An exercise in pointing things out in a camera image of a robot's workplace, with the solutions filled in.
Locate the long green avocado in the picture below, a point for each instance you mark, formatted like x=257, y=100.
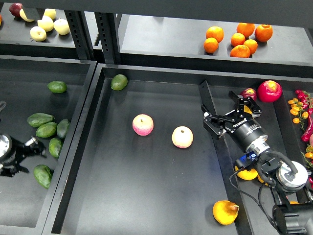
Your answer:
x=38, y=119

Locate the green avocado lower cluster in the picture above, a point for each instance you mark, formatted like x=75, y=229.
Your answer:
x=55, y=147

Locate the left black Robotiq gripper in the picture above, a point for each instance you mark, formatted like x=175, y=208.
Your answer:
x=13, y=152

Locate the orange front bottom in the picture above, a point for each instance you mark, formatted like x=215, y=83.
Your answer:
x=240, y=51

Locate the black shelf upright left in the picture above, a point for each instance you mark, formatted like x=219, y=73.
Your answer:
x=75, y=22

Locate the pale yellow pink apple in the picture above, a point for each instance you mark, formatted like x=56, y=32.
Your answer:
x=182, y=137

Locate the black left tray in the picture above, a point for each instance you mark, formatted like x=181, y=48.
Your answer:
x=24, y=204

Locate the orange right lower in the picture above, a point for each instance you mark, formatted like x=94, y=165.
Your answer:
x=252, y=45

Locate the red chili pepper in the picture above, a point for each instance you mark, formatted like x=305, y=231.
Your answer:
x=309, y=131

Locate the cherry tomato vine bunch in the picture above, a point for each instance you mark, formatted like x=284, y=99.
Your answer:
x=301, y=106

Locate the black right tray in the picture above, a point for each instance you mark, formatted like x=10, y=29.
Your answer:
x=244, y=156

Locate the black tray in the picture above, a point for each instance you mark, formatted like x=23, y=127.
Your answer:
x=24, y=204
x=121, y=183
x=244, y=156

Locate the black centre tray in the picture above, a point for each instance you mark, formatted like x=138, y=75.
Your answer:
x=121, y=183

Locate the orange top right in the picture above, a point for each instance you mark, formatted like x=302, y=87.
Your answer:
x=263, y=32

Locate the orange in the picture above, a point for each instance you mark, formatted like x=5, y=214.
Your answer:
x=210, y=45
x=240, y=51
x=252, y=45
x=263, y=32
x=215, y=32
x=246, y=29

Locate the pink red apple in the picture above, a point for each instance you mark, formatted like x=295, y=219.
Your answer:
x=143, y=124

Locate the pale yellow pear behind tag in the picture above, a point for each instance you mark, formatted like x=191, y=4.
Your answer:
x=25, y=17

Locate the orange top left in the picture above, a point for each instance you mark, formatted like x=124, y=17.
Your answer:
x=215, y=32

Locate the orange lower left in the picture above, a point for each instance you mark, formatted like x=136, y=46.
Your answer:
x=210, y=45

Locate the orange top middle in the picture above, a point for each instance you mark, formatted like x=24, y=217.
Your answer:
x=246, y=29

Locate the light green avocado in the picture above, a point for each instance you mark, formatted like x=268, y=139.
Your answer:
x=47, y=130

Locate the orange centre small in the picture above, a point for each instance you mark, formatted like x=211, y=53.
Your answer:
x=237, y=39

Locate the large red apple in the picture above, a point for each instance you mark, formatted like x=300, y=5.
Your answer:
x=269, y=91

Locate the pale yellow pear front left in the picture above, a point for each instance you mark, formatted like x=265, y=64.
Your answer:
x=38, y=34

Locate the pale yellow pear right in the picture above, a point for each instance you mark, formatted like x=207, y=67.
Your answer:
x=61, y=26

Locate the dark green avocado upright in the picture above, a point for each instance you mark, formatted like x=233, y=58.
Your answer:
x=62, y=128

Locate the pale yellow pear middle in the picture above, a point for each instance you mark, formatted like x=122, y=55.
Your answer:
x=46, y=23

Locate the green avocado centre tray corner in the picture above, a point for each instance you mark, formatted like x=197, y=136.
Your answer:
x=119, y=82

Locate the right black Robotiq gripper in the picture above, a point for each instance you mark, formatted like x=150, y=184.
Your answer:
x=241, y=122

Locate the green avocado top left tray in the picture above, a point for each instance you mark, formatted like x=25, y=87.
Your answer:
x=57, y=87

